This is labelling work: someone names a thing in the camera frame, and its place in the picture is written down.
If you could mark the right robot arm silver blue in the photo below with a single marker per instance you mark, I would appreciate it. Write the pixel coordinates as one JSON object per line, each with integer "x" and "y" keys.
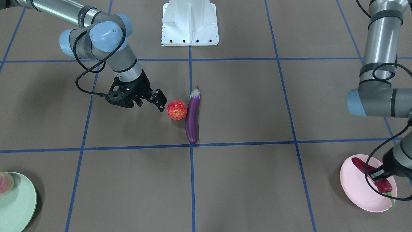
{"x": 100, "y": 40}

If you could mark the purple eggplant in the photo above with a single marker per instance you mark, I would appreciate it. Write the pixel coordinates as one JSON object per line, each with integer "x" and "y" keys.
{"x": 191, "y": 122}

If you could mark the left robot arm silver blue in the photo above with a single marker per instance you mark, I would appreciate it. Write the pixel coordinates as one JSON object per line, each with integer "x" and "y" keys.
{"x": 375, "y": 95}

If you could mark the white central pedestal column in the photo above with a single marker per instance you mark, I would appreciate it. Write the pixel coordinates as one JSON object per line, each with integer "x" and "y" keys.
{"x": 189, "y": 23}

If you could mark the yellow pink peach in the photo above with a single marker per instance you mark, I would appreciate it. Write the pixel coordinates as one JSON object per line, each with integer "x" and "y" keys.
{"x": 6, "y": 183}

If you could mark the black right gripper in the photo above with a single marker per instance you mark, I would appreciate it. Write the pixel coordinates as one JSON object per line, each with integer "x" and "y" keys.
{"x": 142, "y": 85}

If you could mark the light green plate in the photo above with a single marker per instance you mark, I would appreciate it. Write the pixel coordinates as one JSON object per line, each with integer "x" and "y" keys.
{"x": 18, "y": 206}

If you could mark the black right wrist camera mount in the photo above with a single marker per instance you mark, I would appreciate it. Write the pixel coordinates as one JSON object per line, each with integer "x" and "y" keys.
{"x": 121, "y": 93}

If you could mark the pink plate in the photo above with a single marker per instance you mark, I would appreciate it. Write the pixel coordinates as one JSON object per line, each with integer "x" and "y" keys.
{"x": 358, "y": 191}

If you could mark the red orange round fruit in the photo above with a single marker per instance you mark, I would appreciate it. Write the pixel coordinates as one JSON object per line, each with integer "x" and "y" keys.
{"x": 176, "y": 109}

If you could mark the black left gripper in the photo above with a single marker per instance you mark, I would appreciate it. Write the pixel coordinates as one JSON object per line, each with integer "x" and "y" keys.
{"x": 393, "y": 162}

